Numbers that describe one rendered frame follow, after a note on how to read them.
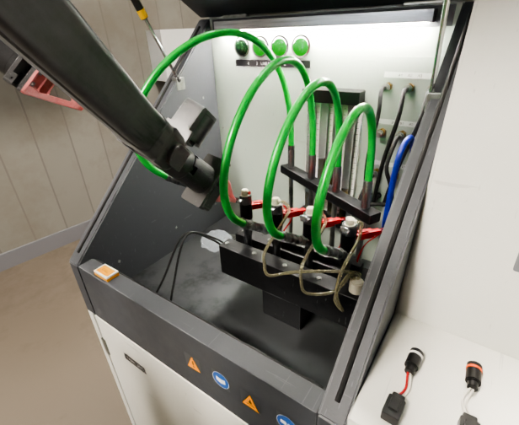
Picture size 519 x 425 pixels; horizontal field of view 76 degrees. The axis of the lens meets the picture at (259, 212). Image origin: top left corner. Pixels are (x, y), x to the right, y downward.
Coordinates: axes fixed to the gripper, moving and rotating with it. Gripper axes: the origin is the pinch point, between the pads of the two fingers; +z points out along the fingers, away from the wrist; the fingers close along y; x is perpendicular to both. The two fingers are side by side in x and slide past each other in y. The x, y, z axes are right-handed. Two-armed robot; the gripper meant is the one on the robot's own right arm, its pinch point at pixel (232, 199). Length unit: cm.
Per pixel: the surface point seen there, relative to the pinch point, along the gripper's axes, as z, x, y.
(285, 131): -14.9, -17.7, 11.0
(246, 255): 9.2, -3.9, -8.9
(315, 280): 12.0, -20.0, -5.6
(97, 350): 64, 93, -95
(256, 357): 1.2, -23.1, -21.2
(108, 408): 58, 59, -100
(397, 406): 1.1, -43.8, -13.6
